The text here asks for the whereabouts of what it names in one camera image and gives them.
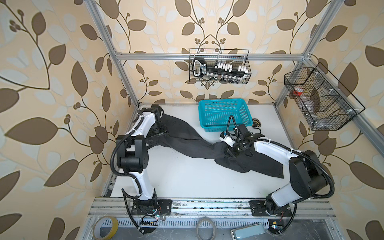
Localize dark grey trousers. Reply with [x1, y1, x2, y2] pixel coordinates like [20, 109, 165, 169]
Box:
[146, 114, 284, 179]

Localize teal plastic basket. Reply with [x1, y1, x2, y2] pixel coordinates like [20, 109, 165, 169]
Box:
[198, 99, 253, 133]

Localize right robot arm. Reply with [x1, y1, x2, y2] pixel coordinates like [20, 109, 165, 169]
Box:
[220, 125, 335, 216]

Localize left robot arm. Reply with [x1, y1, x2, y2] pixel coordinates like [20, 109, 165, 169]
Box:
[110, 105, 168, 212]

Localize black white tool set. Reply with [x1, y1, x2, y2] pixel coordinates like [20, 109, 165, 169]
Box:
[192, 57, 252, 78]

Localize red white small item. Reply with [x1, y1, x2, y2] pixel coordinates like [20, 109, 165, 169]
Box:
[292, 87, 304, 97]

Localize yellow tape roll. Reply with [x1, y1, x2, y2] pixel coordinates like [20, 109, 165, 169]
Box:
[92, 216, 119, 240]

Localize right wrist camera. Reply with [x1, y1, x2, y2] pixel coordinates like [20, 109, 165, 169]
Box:
[220, 132, 236, 147]

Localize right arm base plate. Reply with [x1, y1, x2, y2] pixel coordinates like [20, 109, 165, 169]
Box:
[249, 200, 293, 217]

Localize back wire basket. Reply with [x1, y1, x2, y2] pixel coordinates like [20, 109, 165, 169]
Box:
[189, 48, 252, 85]

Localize wire basket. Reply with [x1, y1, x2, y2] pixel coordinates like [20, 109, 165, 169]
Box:
[189, 48, 252, 85]
[284, 63, 366, 131]

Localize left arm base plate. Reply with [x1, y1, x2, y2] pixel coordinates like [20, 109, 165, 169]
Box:
[133, 199, 172, 216]

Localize aluminium front rail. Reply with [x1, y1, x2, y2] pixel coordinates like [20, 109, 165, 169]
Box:
[88, 198, 337, 220]

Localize right wire basket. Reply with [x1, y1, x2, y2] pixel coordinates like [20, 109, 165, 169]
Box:
[284, 63, 366, 131]

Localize grey tape ring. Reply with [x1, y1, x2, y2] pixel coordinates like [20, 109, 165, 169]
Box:
[195, 217, 217, 240]

